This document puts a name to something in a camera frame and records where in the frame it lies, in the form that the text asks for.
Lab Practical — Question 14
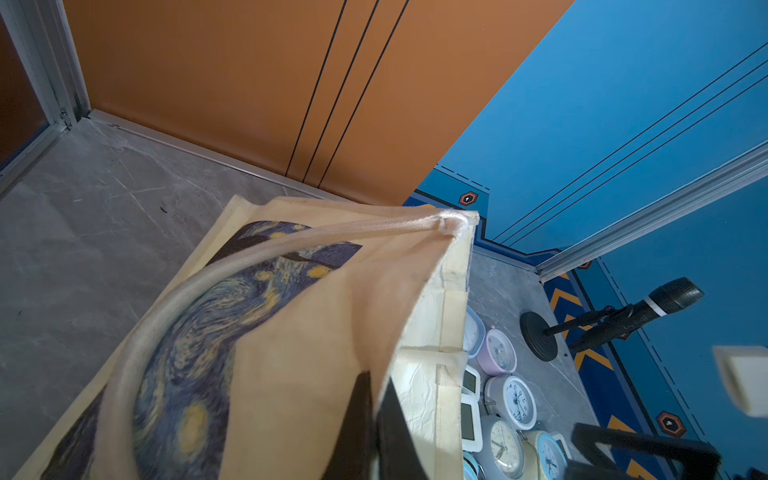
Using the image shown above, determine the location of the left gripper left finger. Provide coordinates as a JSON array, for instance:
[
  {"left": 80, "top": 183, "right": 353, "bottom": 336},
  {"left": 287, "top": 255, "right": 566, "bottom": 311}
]
[{"left": 322, "top": 372, "right": 374, "bottom": 480}]

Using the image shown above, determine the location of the large white digital clock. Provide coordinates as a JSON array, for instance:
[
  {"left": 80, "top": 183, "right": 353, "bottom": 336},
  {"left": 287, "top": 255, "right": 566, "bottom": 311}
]
[{"left": 460, "top": 394, "right": 484, "bottom": 453}]

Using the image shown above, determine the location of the pink round alarm clock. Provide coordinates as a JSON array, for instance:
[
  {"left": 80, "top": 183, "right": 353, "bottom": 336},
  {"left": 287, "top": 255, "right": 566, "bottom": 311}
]
[{"left": 476, "top": 328, "right": 517, "bottom": 376}]

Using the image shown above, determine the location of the yellow blue twin-bell clock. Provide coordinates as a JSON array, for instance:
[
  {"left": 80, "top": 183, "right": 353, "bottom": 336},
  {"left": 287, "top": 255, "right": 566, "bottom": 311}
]
[{"left": 522, "top": 430, "right": 571, "bottom": 480}]

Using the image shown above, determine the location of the blue cream twin-bell clock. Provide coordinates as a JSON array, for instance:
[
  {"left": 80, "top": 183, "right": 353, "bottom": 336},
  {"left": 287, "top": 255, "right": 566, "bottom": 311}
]
[{"left": 463, "top": 452, "right": 483, "bottom": 480}]

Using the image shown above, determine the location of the white round alarm clock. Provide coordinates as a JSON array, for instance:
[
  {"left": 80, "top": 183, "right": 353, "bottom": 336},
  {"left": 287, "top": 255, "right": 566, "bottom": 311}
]
[{"left": 483, "top": 375, "right": 537, "bottom": 431}]

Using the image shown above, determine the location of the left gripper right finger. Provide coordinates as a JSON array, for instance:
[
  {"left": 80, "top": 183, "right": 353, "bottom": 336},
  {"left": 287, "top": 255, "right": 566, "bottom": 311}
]
[{"left": 376, "top": 381, "right": 428, "bottom": 480}]

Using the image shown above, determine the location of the small white digital clock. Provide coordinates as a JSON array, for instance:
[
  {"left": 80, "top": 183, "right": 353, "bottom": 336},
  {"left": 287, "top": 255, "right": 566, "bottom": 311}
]
[{"left": 462, "top": 365, "right": 482, "bottom": 402}]

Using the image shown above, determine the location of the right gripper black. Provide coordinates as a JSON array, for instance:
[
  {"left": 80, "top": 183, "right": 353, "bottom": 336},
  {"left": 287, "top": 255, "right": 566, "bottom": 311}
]
[{"left": 563, "top": 422, "right": 722, "bottom": 480}]

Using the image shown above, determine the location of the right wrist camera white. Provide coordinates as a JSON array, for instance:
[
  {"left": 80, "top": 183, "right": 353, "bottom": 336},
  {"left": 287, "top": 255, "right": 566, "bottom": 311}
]
[{"left": 712, "top": 346, "right": 767, "bottom": 419}]

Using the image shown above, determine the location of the cream round alarm clock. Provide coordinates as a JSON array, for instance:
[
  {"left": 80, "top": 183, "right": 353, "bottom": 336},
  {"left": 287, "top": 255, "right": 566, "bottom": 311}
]
[{"left": 474, "top": 416, "right": 524, "bottom": 480}]

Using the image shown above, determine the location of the light blue square alarm clock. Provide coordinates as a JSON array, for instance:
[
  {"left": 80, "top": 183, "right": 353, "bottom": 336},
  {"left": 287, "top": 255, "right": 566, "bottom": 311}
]
[{"left": 463, "top": 307, "right": 486, "bottom": 359}]

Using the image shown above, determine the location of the cream canvas bag starry print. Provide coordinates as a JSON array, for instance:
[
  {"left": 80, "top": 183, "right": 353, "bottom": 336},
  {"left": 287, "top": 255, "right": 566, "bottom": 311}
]
[{"left": 18, "top": 196, "right": 479, "bottom": 479}]

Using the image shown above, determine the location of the black microphone on stand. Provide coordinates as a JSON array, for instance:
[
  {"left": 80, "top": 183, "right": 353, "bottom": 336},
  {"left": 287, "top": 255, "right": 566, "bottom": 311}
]
[{"left": 520, "top": 277, "right": 705, "bottom": 362}]

